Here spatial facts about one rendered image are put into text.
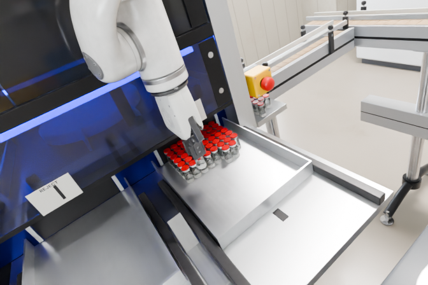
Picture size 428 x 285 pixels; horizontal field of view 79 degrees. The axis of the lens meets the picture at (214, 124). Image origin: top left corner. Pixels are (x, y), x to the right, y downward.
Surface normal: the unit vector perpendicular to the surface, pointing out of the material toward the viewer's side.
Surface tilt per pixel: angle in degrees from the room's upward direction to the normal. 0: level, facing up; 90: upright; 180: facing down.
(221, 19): 90
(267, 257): 0
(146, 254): 0
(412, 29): 90
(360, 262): 0
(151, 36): 86
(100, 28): 101
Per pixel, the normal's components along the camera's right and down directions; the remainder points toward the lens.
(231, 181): -0.28, -0.82
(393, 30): -0.80, 0.49
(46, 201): 0.55, 0.30
